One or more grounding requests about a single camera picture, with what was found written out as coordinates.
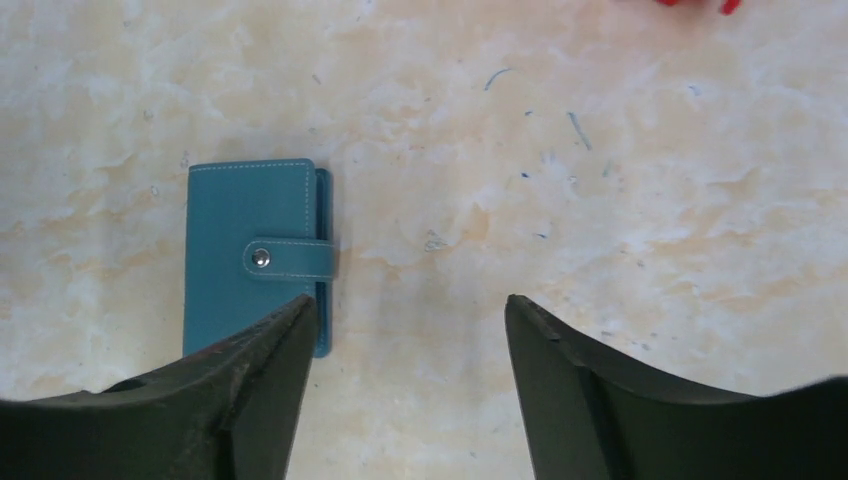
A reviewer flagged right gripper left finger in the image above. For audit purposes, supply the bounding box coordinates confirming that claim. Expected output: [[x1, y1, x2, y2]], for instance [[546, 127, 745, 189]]
[[1, 295, 319, 479]]

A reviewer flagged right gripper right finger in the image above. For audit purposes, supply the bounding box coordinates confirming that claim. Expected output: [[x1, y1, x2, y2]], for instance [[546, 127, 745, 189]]
[[505, 295, 847, 479]]

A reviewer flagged teal card holder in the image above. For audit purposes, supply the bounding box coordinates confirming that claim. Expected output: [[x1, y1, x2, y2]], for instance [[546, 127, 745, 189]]
[[182, 158, 336, 358]]

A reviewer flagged red plastic bin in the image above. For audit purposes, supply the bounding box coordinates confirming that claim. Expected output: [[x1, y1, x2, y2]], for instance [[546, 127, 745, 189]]
[[656, 0, 744, 16]]

